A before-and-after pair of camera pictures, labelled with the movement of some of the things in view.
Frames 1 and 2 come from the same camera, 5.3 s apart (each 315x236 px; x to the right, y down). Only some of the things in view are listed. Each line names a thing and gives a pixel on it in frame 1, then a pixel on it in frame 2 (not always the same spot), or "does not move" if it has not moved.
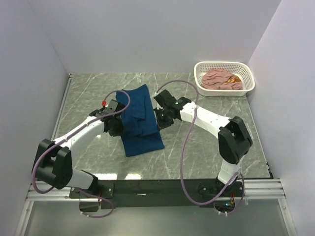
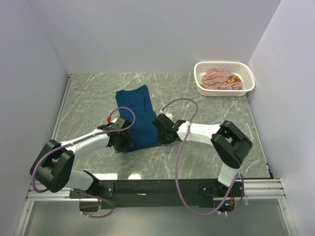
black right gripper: [162, 124] → [161, 141]
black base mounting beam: [156, 194] does not move
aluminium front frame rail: [254, 189] does not move
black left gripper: [119, 131] → [128, 143]
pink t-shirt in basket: [216, 78] does not move
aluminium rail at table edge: [58, 117] does not move
